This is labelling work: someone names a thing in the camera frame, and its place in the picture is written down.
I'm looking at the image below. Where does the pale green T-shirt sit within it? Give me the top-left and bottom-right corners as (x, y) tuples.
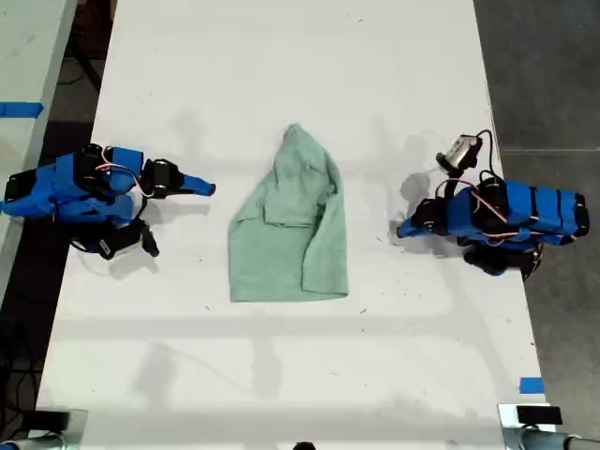
(228, 123), (351, 304)

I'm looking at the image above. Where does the long blue tape strip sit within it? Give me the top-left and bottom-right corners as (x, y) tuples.
(0, 101), (45, 119)

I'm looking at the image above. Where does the silver metal plate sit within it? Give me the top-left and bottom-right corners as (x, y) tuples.
(497, 402), (558, 431)
(34, 408), (89, 440)

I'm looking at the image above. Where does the small black box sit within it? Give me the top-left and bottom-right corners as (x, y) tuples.
(516, 405), (563, 426)
(34, 410), (71, 433)

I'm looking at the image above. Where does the grey metal pipe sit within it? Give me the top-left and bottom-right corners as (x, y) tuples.
(0, 433), (69, 450)
(502, 428), (600, 450)

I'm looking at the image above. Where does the red and white wire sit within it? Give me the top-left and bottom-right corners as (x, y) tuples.
(434, 176), (545, 247)
(95, 146), (157, 199)

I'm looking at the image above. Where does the black camera stalk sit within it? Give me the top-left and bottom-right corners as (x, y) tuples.
(435, 164), (468, 201)
(139, 218), (161, 258)

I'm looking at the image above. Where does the black and grey camera box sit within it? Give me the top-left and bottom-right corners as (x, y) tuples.
(435, 134), (485, 170)

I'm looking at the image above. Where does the black camera cable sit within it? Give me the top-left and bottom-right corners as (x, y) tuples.
(473, 128), (503, 183)

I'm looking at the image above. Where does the black floor cable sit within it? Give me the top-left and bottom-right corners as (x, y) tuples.
(0, 353), (44, 440)

